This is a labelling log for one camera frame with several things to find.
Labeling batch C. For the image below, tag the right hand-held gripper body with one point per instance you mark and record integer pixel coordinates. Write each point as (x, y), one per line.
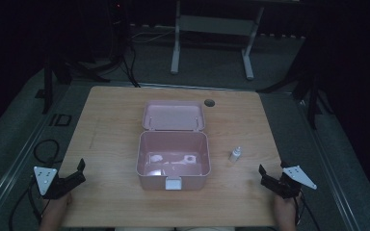
(289, 184)

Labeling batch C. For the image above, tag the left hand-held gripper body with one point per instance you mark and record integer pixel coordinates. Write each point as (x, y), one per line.
(49, 186)

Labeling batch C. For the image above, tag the small white bottle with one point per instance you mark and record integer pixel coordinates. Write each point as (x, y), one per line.
(235, 154)

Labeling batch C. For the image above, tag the pink storage box with lid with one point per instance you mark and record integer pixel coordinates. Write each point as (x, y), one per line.
(173, 144)

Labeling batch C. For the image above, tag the person's left hand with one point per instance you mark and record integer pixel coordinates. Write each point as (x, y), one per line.
(59, 202)

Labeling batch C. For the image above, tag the person's right hand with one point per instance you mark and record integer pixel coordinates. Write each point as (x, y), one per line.
(285, 207)

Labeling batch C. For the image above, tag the white tape roll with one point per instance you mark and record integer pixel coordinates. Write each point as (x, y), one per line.
(190, 158)

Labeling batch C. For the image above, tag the white packet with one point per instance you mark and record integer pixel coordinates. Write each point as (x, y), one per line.
(155, 173)

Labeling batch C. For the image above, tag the small white round item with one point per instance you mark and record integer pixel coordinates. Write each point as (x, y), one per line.
(156, 158)

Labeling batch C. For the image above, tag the black tripod stand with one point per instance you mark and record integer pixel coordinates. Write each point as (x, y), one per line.
(305, 83)
(64, 69)

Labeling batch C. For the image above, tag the person's light clothing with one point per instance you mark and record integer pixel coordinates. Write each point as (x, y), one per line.
(173, 229)

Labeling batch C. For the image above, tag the white metal stand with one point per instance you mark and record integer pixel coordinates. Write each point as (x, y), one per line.
(213, 25)

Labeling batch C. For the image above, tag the black rectangular floor frame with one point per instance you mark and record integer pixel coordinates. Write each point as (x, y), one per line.
(61, 120)

